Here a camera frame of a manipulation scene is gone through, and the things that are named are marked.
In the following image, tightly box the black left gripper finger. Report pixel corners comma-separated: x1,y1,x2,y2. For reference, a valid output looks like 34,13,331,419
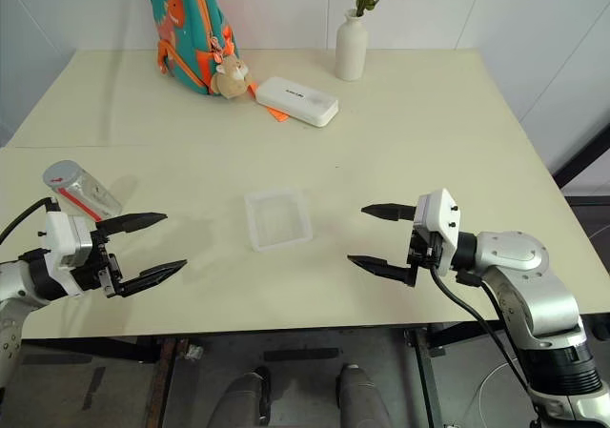
115,258,189,298
95,212,169,239

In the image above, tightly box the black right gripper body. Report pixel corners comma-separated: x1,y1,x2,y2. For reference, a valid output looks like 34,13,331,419
407,225,446,272

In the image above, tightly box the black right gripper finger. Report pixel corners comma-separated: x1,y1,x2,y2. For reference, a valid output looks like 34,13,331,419
360,202,420,223
346,255,421,288

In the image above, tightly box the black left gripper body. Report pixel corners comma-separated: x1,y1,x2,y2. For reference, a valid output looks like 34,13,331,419
71,230,126,299

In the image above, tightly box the grey plastic tube cap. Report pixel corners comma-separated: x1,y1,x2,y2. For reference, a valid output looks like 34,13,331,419
41,159,90,196

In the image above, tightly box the translucent white square container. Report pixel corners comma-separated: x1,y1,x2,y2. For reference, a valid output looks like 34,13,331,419
243,186,315,254

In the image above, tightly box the rusty metal bar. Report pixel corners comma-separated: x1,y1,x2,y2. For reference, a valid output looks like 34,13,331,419
146,336,190,428

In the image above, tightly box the black tape strip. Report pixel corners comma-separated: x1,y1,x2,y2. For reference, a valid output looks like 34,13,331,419
81,365,108,412

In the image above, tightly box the dark grey rounded foot shell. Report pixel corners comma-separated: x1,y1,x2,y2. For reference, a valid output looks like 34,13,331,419
216,369,274,428
335,362,391,428

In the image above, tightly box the white rectangular box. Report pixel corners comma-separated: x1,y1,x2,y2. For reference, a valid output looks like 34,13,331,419
254,75,341,129

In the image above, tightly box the white ceramic vase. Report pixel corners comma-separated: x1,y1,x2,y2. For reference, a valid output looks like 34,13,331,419
334,8,369,83

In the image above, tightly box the teal orange dinosaur backpack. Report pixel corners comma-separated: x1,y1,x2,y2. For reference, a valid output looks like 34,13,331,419
144,0,240,97

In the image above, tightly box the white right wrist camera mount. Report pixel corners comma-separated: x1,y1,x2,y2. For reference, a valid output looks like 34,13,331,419
411,188,465,277

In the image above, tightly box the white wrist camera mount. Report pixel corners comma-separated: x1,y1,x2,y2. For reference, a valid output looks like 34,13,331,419
411,188,465,277
37,211,96,298

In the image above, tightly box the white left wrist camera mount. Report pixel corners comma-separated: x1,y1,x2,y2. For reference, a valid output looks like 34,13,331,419
37,211,96,298

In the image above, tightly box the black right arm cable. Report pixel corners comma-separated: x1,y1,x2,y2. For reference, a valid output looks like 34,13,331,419
455,269,533,394
428,266,538,396

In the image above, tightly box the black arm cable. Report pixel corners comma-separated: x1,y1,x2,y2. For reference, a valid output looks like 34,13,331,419
428,266,538,396
0,197,61,247
455,269,533,394

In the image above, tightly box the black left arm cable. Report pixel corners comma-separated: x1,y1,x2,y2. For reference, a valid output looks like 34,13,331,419
0,197,61,247

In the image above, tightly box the thin white floor cable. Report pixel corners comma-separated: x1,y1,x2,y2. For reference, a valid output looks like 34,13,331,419
475,359,531,428

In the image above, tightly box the beige plush toy keychain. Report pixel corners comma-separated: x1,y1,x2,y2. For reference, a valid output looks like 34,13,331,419
209,54,256,101

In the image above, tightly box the black metal stand frame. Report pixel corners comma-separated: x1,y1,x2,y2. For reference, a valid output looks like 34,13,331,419
552,108,610,206

